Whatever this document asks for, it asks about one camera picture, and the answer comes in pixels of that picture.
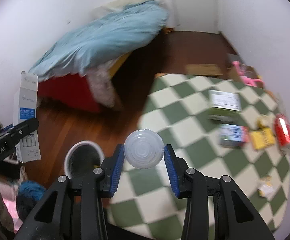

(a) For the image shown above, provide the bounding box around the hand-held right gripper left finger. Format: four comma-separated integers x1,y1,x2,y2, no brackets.
15,144,125,240

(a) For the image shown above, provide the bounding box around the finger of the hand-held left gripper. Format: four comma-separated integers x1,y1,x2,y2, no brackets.
0,117,40,146

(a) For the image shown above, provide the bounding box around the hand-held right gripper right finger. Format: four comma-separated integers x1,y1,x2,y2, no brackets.
164,144,275,240

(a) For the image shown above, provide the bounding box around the clear plastic lid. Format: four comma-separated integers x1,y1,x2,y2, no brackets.
123,129,165,170

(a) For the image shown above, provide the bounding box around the white trash bin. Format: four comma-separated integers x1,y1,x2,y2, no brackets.
64,141,105,180

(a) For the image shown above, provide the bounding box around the green white box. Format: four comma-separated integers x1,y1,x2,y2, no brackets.
208,90,242,124

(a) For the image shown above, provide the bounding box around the tall white carton box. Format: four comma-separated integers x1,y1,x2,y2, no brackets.
13,70,41,163

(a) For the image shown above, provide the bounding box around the green white checkered mat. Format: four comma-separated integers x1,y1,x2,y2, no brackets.
105,74,290,240

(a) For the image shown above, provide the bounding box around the pink printed cloth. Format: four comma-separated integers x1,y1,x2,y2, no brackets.
0,180,20,230

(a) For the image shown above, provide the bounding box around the blue jacket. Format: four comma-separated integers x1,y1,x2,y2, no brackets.
16,180,46,220

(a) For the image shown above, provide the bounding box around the blue white box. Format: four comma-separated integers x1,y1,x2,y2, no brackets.
217,124,249,148

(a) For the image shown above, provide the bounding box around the checkered bed sheet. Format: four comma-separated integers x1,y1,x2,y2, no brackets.
88,65,116,108

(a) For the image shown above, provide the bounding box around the yellow packet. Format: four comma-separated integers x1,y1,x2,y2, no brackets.
249,127,277,150

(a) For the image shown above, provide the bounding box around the small yellow white wrapper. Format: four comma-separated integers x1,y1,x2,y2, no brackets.
256,176,275,198

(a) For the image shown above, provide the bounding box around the flat cardboard sheet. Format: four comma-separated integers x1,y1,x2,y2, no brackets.
185,64,224,77

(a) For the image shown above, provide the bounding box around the open cardboard box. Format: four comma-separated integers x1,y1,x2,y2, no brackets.
226,54,258,83

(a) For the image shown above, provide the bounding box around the pink toy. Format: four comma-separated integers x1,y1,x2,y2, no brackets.
231,61,264,88

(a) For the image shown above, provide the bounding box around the light blue blanket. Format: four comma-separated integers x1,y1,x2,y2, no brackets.
28,0,169,82

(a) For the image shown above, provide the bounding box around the cream pillow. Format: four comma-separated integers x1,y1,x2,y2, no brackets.
92,0,165,18

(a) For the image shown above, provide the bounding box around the white door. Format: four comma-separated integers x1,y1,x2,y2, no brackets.
167,0,220,32

